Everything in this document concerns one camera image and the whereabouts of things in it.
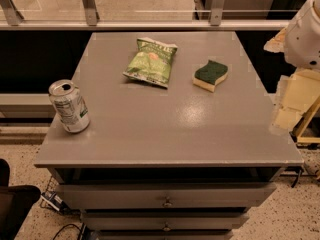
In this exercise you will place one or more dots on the brass drawer knob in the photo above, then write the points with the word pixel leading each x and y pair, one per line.
pixel 167 203
pixel 166 227

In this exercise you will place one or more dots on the brass lower drawer knob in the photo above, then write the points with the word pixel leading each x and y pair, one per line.
pixel 166 227

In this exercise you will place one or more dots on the brass upper drawer knob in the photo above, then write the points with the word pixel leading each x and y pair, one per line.
pixel 167 203

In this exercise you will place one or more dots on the grey drawer cabinet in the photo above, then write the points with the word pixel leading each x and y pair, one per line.
pixel 211 153

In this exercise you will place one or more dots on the wire basket on floor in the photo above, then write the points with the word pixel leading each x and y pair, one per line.
pixel 50 198

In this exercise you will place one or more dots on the green yellow sponge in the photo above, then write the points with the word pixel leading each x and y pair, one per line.
pixel 210 75

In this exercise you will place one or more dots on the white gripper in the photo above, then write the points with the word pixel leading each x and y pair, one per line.
pixel 304 42

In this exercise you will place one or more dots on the green chip bag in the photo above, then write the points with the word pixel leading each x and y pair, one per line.
pixel 152 63

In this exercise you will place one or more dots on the yellow frame stand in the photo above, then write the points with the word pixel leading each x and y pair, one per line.
pixel 302 126

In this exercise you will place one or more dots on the metal window railing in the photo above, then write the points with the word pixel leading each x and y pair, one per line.
pixel 108 15

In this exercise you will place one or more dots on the black chair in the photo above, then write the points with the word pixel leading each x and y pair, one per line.
pixel 15 203

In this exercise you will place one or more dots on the silver green soda can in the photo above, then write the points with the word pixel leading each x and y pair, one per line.
pixel 70 106

